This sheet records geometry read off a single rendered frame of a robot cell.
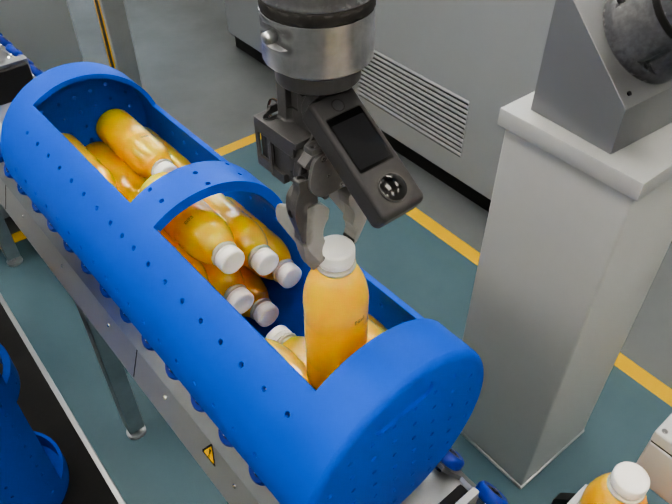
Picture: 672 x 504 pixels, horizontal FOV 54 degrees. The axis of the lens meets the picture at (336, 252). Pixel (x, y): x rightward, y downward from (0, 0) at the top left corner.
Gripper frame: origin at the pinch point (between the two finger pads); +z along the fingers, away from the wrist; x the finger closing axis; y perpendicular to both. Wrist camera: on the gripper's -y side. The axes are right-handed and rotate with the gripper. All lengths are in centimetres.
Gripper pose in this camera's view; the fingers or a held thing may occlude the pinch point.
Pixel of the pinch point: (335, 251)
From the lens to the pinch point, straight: 66.2
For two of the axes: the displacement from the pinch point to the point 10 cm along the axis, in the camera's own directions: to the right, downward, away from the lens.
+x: -7.6, 4.5, -4.7
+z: 0.1, 7.3, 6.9
